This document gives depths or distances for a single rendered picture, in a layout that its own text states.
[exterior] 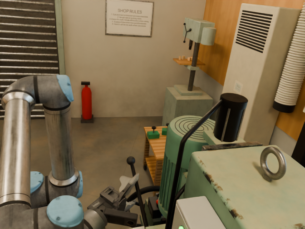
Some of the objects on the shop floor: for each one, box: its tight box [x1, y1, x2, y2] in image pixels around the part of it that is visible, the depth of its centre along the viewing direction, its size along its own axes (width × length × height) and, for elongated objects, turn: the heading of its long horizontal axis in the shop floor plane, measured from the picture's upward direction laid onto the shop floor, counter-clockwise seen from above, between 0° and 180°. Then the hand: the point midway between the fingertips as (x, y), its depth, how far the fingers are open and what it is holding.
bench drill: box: [162, 17, 216, 126], centre depth 321 cm, size 48×62×158 cm
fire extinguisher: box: [81, 81, 93, 123], centre depth 373 cm, size 18×19×60 cm
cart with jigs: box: [143, 123, 169, 196], centre depth 263 cm, size 66×57×64 cm
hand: (138, 187), depth 99 cm, fingers closed on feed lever, 14 cm apart
